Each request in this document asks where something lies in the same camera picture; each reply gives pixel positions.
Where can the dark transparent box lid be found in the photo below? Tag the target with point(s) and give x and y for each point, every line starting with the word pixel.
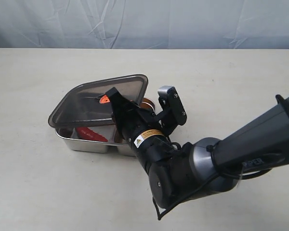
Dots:
pixel 87 105

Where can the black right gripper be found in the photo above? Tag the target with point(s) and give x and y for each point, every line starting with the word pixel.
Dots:
pixel 140 127

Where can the blue-grey backdrop cloth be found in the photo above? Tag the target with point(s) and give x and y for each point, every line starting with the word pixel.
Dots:
pixel 145 24

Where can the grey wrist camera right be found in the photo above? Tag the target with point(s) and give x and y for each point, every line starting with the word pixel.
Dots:
pixel 173 112

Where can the red toy sausage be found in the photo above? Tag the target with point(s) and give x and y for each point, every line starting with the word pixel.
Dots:
pixel 87 134

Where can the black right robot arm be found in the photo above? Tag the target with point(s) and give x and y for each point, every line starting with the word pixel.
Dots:
pixel 178 173

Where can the stainless steel lunch box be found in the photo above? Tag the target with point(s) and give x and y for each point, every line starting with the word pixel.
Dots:
pixel 91 142

